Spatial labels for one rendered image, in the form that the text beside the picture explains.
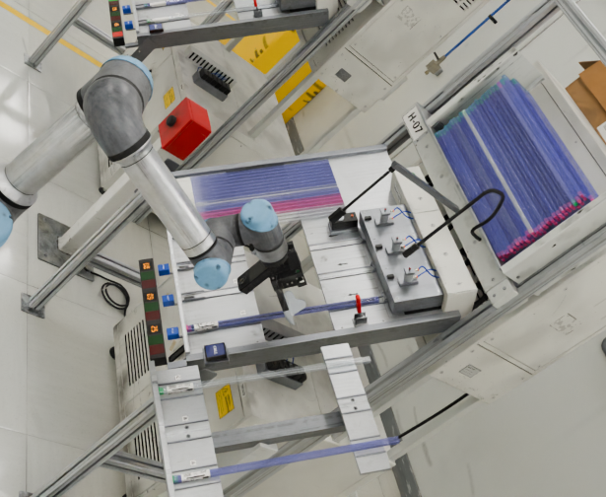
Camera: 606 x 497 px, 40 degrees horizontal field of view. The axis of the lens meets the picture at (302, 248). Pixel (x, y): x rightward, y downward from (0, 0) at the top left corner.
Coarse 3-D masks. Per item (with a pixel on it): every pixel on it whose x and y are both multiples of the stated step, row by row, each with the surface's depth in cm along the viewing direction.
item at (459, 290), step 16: (400, 176) 241; (400, 192) 239; (416, 192) 236; (416, 208) 232; (432, 208) 232; (416, 224) 228; (432, 224) 228; (432, 240) 224; (448, 240) 224; (432, 256) 220; (448, 256) 220; (448, 272) 216; (464, 272) 216; (448, 288) 212; (464, 288) 212; (448, 304) 214; (464, 304) 215
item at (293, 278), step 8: (288, 248) 199; (288, 256) 196; (296, 256) 197; (264, 264) 196; (272, 264) 195; (280, 264) 195; (288, 264) 199; (296, 264) 199; (280, 272) 200; (288, 272) 200; (296, 272) 201; (272, 280) 199; (280, 280) 199; (288, 280) 200; (296, 280) 201; (304, 280) 201
